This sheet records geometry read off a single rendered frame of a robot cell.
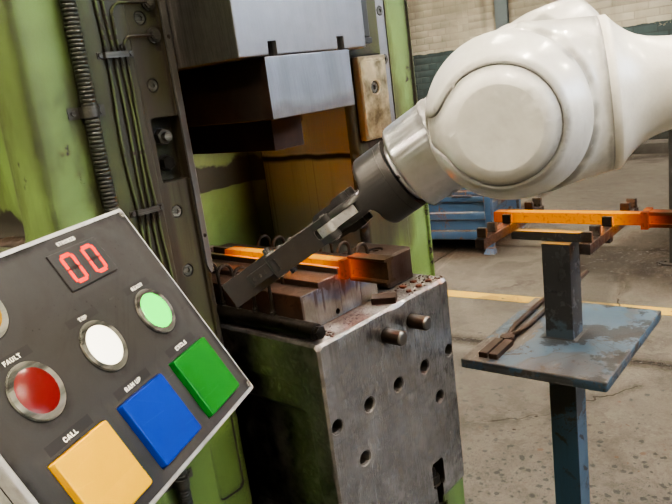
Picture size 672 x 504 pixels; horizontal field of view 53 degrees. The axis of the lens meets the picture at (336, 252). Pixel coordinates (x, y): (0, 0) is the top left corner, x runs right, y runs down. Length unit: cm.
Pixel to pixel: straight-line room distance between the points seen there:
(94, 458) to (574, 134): 48
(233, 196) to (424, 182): 106
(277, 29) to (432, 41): 839
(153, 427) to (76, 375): 9
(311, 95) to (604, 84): 75
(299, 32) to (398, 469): 80
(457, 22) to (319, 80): 816
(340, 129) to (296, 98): 35
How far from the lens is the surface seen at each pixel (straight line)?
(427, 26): 950
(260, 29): 108
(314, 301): 115
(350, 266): 119
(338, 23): 121
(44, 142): 102
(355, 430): 120
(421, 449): 138
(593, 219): 146
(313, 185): 153
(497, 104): 41
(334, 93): 118
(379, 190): 63
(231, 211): 164
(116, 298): 78
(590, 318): 165
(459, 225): 490
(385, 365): 123
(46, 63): 103
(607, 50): 46
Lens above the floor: 132
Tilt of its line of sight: 14 degrees down
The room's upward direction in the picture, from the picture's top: 8 degrees counter-clockwise
